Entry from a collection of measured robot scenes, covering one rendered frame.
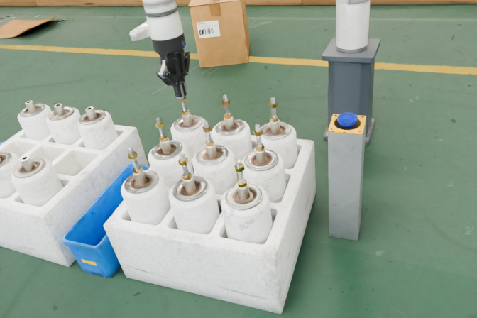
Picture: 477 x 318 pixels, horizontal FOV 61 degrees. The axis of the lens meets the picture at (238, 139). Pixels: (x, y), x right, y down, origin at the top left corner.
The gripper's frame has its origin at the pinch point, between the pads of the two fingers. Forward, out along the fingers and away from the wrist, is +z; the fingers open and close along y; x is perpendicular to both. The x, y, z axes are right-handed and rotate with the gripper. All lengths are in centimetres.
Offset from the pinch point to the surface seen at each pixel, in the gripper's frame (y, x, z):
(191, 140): -3.9, -2.3, 12.4
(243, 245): -29.0, -25.5, 17.2
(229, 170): -12.9, -16.6, 12.7
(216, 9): 88, 31, 8
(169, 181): -16.3, -1.9, 15.6
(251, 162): -12.4, -22.0, 9.8
